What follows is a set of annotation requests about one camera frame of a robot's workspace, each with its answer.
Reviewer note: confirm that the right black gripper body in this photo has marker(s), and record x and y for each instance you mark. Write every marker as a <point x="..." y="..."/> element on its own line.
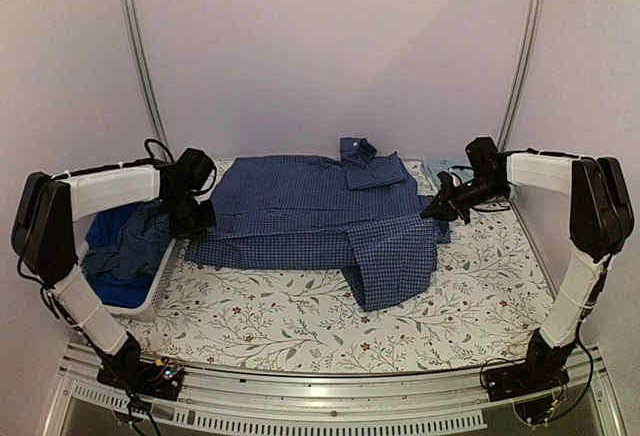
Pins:
<point x="471" y="195"/>

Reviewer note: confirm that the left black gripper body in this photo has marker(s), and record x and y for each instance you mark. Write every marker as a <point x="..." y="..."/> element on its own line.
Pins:
<point x="189" y="219"/>

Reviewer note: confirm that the light blue t-shirt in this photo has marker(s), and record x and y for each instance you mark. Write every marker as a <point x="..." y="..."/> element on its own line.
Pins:
<point x="459" y="168"/>

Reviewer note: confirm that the dark blue checkered shirt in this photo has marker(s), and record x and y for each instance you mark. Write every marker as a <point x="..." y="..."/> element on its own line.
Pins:
<point x="359" y="213"/>

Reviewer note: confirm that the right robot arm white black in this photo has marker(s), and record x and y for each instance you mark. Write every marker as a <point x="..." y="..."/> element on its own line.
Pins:
<point x="601" y="219"/>

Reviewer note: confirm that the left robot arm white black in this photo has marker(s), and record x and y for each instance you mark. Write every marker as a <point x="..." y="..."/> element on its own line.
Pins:
<point x="43" y="235"/>

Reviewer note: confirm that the slate blue garment in basket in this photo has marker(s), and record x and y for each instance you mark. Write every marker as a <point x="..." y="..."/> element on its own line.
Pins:
<point x="127" y="242"/>

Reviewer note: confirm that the bright blue garment in basket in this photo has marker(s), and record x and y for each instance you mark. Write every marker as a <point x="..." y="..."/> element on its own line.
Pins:
<point x="123" y="294"/>

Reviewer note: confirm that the floral patterned table mat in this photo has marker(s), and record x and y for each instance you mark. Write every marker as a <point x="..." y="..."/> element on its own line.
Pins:
<point x="485" y="299"/>

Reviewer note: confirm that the front aluminium rail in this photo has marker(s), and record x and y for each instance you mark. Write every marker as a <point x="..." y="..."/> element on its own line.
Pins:
<point x="230" y="401"/>

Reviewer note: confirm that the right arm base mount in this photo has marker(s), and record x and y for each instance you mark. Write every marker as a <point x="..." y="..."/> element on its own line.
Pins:
<point x="504" y="379"/>

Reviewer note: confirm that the left aluminium frame post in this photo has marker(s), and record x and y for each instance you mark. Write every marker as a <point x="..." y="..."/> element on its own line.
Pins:
<point x="136" y="43"/>

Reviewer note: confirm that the aluminium frame post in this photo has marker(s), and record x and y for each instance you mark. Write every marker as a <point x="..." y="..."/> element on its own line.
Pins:
<point x="531" y="26"/>
<point x="136" y="43"/>

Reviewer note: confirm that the right aluminium frame post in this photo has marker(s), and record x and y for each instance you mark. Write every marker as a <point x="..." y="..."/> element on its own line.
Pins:
<point x="531" y="26"/>

